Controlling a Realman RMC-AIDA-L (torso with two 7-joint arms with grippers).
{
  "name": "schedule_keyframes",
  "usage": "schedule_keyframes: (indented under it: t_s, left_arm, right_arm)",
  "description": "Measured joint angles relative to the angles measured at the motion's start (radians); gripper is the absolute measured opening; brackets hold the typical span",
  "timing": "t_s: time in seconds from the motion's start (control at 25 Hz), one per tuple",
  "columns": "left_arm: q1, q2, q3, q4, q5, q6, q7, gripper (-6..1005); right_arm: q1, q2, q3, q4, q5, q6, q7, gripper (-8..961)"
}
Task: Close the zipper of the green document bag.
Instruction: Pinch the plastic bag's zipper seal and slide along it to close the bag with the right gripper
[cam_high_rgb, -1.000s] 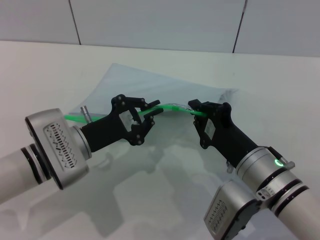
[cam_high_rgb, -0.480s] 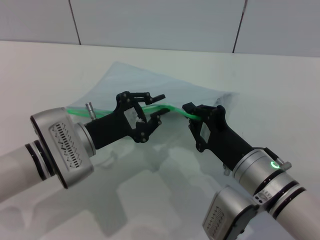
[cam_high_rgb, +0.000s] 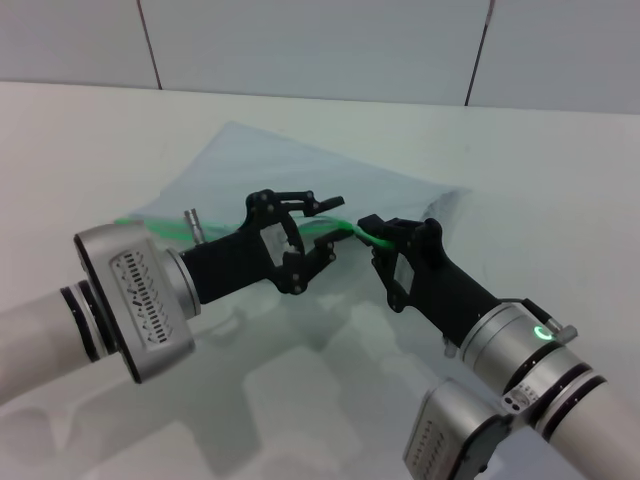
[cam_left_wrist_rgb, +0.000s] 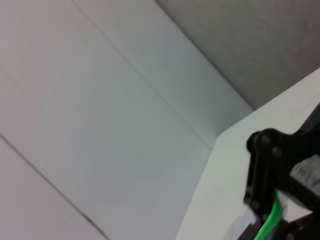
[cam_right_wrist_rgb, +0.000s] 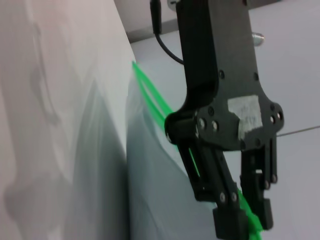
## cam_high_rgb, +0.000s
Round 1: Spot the translucent green-zipper document bag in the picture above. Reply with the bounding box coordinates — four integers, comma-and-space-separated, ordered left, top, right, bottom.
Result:
114, 119, 475, 281

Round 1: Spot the black cable with silver plug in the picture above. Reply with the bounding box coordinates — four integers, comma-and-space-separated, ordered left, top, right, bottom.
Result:
521, 297, 580, 347
183, 208, 210, 247

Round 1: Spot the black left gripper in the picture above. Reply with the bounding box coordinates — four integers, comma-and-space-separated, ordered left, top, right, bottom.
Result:
181, 188, 347, 305

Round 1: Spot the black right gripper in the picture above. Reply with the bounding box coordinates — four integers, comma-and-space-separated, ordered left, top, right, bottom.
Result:
356, 212, 502, 347

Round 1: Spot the silver vented wrist camera box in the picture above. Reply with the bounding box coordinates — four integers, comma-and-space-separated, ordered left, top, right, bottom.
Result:
73, 221, 202, 385
402, 378, 510, 480

